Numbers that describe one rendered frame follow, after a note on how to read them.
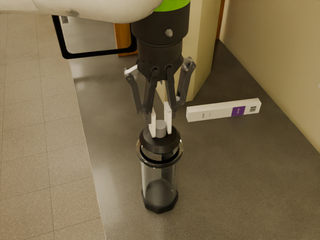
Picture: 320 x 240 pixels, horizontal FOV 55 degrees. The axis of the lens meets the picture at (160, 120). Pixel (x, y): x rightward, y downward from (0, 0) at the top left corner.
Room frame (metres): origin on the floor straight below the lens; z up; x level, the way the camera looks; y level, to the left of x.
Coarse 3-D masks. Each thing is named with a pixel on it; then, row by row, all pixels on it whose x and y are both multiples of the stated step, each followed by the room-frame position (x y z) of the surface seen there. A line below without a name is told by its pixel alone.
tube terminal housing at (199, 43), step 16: (192, 0) 0.85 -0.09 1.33; (208, 0) 0.91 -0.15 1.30; (192, 16) 0.85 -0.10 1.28; (208, 16) 0.92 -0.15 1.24; (192, 32) 0.85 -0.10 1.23; (208, 32) 0.94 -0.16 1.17; (192, 48) 0.85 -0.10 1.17; (208, 48) 0.96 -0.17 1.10; (208, 64) 0.99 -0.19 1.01; (176, 80) 0.84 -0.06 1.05; (192, 80) 0.86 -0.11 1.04; (160, 96) 0.87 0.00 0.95; (192, 96) 0.86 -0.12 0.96
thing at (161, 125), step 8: (160, 120) 0.46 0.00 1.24; (144, 128) 0.47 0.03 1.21; (160, 128) 0.44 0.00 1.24; (144, 136) 0.44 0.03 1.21; (160, 136) 0.44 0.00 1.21; (168, 136) 0.44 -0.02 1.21; (176, 136) 0.44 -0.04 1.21; (144, 144) 0.43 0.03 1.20; (152, 144) 0.42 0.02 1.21; (160, 144) 0.42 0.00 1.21; (168, 144) 0.42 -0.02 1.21; (176, 144) 0.43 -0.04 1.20; (152, 152) 0.42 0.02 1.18; (160, 152) 0.41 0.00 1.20
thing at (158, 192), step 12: (180, 144) 0.46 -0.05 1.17; (144, 156) 0.42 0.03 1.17; (156, 156) 0.49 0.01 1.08; (168, 156) 0.49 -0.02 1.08; (144, 168) 0.42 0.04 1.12; (156, 168) 0.40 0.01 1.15; (168, 168) 0.41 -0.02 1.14; (144, 180) 0.42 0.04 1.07; (156, 180) 0.41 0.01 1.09; (168, 180) 0.41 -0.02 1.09; (144, 192) 0.43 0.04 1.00; (156, 192) 0.41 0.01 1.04; (168, 192) 0.41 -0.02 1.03; (156, 204) 0.41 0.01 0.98; (168, 204) 0.41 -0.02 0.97
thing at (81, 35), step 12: (60, 24) 1.06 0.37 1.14; (72, 24) 1.07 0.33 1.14; (84, 24) 1.07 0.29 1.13; (96, 24) 1.08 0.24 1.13; (108, 24) 1.09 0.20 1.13; (120, 24) 1.10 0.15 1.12; (72, 36) 1.06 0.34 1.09; (84, 36) 1.07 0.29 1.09; (96, 36) 1.08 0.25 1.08; (108, 36) 1.09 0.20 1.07; (120, 36) 1.10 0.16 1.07; (72, 48) 1.06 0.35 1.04; (84, 48) 1.07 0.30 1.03; (96, 48) 1.08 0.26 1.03; (108, 48) 1.09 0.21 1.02; (120, 48) 1.10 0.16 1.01
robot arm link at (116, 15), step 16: (0, 0) 0.33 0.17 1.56; (16, 0) 0.32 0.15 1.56; (32, 0) 0.31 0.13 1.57; (48, 0) 0.30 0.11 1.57; (64, 0) 0.30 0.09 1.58; (80, 0) 0.29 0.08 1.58; (96, 0) 0.28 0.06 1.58; (112, 0) 0.28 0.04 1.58; (128, 0) 0.28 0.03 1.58; (144, 0) 0.28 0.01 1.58; (160, 0) 0.30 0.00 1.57; (80, 16) 0.31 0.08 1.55; (96, 16) 0.29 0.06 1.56; (112, 16) 0.28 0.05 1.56; (128, 16) 0.28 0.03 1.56; (144, 16) 0.30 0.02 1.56
